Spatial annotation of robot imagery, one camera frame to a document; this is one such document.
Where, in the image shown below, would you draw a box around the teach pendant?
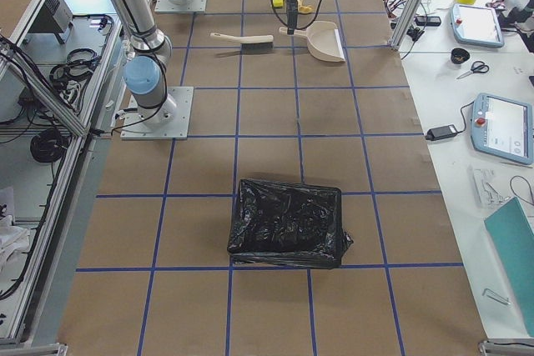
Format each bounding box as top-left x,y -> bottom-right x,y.
471,93 -> 533,165
450,3 -> 504,48

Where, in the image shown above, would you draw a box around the bin with black bag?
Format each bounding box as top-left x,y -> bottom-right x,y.
227,179 -> 353,269

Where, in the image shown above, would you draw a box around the far teach pendant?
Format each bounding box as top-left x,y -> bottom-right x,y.
450,3 -> 504,48

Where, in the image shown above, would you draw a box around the near teach pendant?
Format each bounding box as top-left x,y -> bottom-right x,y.
471,93 -> 533,165

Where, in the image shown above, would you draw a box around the beige hand brush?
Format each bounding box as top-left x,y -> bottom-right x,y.
209,33 -> 274,51

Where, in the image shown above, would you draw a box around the small black bowl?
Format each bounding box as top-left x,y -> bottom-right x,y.
450,48 -> 471,65

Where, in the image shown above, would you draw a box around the coiled black cable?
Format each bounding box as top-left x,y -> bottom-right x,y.
29,127 -> 68,164

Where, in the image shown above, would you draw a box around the beige plastic dustpan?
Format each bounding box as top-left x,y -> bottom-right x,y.
293,21 -> 345,63

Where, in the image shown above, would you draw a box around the teal folder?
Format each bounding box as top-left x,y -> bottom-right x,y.
485,198 -> 533,336

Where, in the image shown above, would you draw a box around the black power adapter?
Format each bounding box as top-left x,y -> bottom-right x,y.
425,124 -> 459,142

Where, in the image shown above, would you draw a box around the croissant toy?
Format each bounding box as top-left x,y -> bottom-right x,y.
298,4 -> 314,15

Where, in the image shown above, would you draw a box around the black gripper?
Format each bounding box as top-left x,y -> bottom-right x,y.
285,0 -> 299,35

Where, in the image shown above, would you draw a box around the grey control box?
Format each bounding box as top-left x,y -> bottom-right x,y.
28,0 -> 73,44

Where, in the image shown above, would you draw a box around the scissors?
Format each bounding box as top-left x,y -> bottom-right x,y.
457,60 -> 490,79

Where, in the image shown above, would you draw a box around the hex key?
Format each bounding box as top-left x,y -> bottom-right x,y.
482,288 -> 511,305

